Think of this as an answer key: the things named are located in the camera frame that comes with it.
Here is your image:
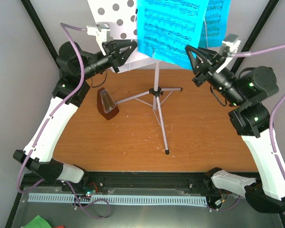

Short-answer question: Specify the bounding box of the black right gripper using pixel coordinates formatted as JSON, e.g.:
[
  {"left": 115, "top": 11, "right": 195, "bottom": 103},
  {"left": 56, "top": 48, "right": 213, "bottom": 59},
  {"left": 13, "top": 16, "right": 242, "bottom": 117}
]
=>
[{"left": 184, "top": 44, "right": 245, "bottom": 106}]

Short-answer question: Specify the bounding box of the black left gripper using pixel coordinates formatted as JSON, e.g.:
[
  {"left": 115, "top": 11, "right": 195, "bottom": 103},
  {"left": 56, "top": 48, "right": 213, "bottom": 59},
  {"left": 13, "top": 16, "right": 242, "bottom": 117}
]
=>
[{"left": 78, "top": 41, "right": 138, "bottom": 81}]

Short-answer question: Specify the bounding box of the blue sheet music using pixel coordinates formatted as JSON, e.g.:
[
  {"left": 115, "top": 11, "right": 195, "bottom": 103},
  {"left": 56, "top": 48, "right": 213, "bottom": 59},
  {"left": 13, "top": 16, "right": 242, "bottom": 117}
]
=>
[
  {"left": 137, "top": 0, "right": 208, "bottom": 70},
  {"left": 198, "top": 0, "right": 231, "bottom": 48}
]

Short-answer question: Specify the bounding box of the white tripod music stand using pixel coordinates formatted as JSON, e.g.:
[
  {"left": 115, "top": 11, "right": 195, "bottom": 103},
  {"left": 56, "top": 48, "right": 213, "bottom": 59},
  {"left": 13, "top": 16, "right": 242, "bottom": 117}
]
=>
[{"left": 88, "top": 0, "right": 182, "bottom": 155}]

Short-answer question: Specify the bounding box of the clear acrylic metronome cover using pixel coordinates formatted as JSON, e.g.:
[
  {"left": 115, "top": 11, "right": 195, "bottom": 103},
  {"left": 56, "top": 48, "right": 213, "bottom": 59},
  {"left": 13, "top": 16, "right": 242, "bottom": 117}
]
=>
[{"left": 100, "top": 90, "right": 117, "bottom": 114}]

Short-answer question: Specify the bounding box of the brown wooden metronome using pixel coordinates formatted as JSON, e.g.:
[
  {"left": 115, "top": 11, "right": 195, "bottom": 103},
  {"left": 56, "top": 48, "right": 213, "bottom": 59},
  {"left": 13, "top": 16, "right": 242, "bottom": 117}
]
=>
[{"left": 96, "top": 87, "right": 119, "bottom": 121}]

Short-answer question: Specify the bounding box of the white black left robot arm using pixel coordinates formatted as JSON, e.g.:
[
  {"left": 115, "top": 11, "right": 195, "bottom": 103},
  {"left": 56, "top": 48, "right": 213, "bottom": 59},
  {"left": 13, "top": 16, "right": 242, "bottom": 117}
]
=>
[{"left": 13, "top": 39, "right": 137, "bottom": 191}]

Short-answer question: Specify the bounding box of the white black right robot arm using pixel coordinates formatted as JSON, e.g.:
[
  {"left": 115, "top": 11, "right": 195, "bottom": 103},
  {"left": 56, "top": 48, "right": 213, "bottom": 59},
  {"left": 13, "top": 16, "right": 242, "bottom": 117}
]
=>
[{"left": 185, "top": 45, "right": 285, "bottom": 213}]

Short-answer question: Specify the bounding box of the green paper sheet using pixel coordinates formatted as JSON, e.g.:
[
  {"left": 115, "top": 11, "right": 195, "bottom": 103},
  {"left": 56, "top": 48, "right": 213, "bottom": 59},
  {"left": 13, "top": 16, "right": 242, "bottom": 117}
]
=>
[{"left": 21, "top": 215, "right": 52, "bottom": 228}]

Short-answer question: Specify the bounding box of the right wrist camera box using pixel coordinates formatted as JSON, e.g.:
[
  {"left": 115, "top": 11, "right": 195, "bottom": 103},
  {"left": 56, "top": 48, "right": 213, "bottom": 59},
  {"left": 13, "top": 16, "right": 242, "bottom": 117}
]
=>
[{"left": 216, "top": 33, "right": 241, "bottom": 73}]

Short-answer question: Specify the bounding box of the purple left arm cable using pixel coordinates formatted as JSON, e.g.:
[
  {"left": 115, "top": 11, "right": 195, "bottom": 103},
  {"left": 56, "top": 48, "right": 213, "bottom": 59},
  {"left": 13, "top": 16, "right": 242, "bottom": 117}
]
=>
[{"left": 17, "top": 23, "right": 111, "bottom": 219}]

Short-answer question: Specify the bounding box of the black aluminium frame post right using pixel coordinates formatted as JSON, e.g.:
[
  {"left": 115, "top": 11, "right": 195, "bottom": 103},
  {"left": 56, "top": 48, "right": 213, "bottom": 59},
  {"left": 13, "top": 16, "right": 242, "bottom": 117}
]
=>
[{"left": 230, "top": 0, "right": 281, "bottom": 73}]

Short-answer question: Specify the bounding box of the black aluminium frame post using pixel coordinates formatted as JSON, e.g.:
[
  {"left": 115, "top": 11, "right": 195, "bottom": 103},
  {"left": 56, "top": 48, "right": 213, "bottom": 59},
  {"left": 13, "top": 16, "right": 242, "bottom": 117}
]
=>
[
  {"left": 230, "top": 0, "right": 281, "bottom": 73},
  {"left": 21, "top": 0, "right": 60, "bottom": 69}
]

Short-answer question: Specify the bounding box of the black aluminium frame post left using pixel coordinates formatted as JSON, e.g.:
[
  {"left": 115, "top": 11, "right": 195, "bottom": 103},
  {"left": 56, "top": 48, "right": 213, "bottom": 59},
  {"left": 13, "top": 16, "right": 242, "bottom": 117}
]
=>
[{"left": 21, "top": 0, "right": 60, "bottom": 69}]

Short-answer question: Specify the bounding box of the black front mounting rail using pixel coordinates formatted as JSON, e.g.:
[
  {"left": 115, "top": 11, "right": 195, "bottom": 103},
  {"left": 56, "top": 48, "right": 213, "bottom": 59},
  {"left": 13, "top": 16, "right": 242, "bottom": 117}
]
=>
[{"left": 86, "top": 172, "right": 212, "bottom": 194}]

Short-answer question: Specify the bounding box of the light blue slotted cable duct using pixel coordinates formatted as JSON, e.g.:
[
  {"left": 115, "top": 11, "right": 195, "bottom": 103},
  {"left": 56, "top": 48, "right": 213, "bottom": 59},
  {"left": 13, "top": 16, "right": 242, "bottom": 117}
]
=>
[{"left": 28, "top": 193, "right": 207, "bottom": 207}]

